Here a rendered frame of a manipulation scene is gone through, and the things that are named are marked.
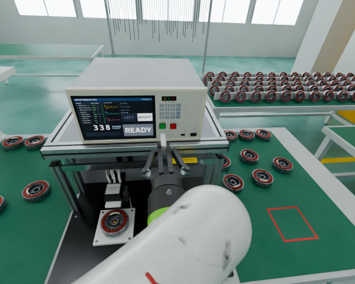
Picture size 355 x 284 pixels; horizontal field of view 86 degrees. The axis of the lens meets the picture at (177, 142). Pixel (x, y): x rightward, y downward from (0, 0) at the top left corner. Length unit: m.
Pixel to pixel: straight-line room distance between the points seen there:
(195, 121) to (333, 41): 3.86
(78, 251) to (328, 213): 1.12
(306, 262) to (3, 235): 1.21
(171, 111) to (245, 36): 6.99
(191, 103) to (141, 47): 6.38
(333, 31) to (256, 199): 3.60
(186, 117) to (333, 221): 0.86
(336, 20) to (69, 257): 4.32
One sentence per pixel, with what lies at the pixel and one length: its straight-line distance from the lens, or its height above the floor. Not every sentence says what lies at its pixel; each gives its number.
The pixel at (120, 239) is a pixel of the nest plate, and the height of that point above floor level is 0.78.
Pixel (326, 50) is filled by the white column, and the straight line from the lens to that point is 4.37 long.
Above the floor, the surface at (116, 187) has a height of 0.92.
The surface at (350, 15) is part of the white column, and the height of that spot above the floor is 1.44.
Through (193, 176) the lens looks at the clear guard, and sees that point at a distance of 0.67.
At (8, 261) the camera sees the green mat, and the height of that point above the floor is 0.75.
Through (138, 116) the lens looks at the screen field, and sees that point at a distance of 0.67.
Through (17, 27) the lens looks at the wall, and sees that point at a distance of 7.91.
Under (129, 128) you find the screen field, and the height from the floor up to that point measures 1.17.
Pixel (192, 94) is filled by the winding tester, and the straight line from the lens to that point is 0.64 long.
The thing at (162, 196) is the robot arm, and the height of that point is 1.23.
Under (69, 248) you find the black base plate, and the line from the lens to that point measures 0.93.
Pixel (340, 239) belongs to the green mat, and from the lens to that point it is 1.15.
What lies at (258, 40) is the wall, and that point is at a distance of 7.79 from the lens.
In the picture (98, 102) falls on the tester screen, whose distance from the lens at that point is 0.66.
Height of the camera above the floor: 1.55
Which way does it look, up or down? 37 degrees down
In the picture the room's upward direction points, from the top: 3 degrees clockwise
